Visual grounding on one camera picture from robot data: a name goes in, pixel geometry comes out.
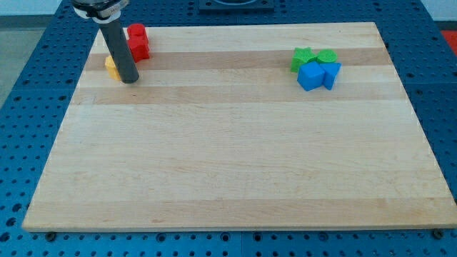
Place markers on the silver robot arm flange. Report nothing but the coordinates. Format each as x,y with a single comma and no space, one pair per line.
101,11

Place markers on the light wooden board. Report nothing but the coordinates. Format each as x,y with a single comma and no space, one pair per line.
217,135

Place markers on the blue cube block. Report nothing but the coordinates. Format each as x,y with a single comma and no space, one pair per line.
310,76

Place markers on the green star block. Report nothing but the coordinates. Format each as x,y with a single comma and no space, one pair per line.
301,56

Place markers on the blue triangle block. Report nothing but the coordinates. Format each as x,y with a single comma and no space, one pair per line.
331,71

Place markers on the red star block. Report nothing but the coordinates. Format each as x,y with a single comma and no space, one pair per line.
139,47

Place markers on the green cylinder block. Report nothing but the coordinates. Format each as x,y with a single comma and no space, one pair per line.
326,56

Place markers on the yellow block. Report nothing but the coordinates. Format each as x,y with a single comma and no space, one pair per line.
111,68

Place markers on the red cylinder block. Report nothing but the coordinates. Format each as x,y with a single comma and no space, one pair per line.
137,31

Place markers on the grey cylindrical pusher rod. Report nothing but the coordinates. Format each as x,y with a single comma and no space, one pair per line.
118,47

